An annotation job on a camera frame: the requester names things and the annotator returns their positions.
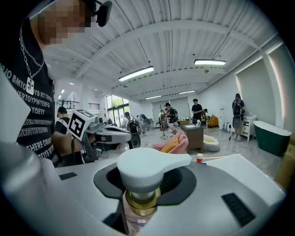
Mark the large glass window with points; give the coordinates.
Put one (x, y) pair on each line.
(117, 108)

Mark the red bottle with white cap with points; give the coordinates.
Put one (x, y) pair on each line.
(199, 157)

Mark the white bathtub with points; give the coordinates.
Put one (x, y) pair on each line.
(242, 163)

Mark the black shell backpack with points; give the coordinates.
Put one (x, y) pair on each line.
(132, 125)

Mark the person's head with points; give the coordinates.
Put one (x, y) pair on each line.
(64, 23)

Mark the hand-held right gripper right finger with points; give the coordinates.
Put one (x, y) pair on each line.
(207, 196)

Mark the person's black printed t-shirt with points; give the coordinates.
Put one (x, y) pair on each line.
(34, 110)

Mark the person's left forearm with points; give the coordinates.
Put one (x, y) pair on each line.
(66, 145)

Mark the brown wooden cabinet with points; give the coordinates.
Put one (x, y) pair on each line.
(193, 138)

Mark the orange armchair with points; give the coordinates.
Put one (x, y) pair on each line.
(214, 121)

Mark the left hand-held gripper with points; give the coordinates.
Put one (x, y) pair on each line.
(78, 122)

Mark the orange cushion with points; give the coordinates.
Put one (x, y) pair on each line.
(169, 147)

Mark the white vanity cabinet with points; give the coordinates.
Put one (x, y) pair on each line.
(250, 126)

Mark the pink padded lounge chair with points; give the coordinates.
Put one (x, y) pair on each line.
(182, 140)

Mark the dark green bathtub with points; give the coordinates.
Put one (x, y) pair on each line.
(272, 140)

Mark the long ceiling light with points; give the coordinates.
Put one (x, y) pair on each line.
(136, 73)
(187, 91)
(209, 62)
(153, 97)

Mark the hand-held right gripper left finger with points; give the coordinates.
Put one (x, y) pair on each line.
(80, 202)

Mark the black head camera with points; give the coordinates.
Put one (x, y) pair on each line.
(103, 12)

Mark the white yellow egg cushion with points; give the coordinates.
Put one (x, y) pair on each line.
(210, 143)

